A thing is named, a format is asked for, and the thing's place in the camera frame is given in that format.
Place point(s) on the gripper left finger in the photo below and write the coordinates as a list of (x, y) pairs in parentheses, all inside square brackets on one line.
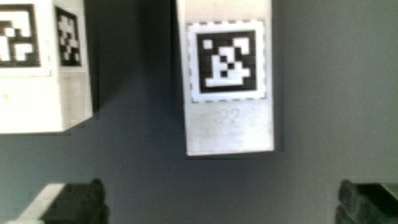
[(68, 204)]

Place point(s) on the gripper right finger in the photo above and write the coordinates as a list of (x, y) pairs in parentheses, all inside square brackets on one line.
[(368, 203)]

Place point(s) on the white table leg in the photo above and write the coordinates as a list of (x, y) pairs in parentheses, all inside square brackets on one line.
[(45, 81), (228, 76)]

